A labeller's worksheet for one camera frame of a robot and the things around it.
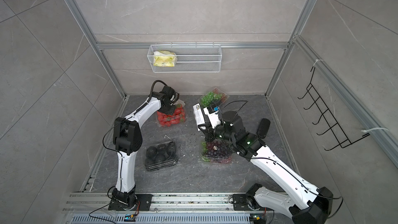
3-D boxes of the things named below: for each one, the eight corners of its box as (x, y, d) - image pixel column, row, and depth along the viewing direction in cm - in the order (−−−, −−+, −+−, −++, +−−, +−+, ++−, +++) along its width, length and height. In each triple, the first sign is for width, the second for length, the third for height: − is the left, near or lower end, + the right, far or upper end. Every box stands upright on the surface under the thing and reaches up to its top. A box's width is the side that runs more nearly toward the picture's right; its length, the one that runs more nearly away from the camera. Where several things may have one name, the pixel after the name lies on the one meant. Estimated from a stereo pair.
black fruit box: (148, 173, 84) (144, 169, 78) (148, 152, 92) (144, 146, 86) (180, 166, 86) (178, 161, 80) (177, 145, 94) (175, 139, 88)
